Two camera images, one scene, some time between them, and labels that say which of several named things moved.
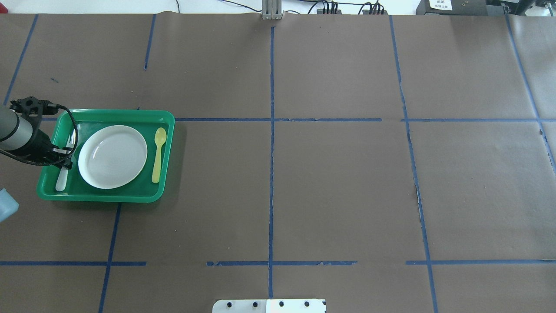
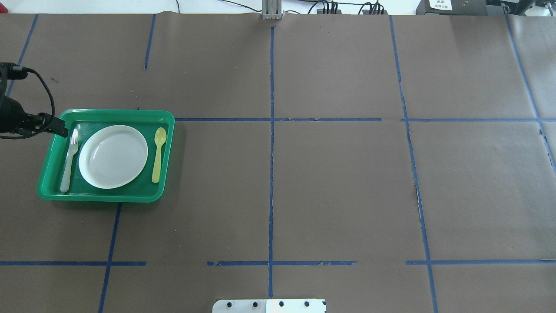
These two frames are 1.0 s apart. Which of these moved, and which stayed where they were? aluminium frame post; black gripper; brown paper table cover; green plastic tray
Moved: black gripper
Stayed: brown paper table cover; green plastic tray; aluminium frame post
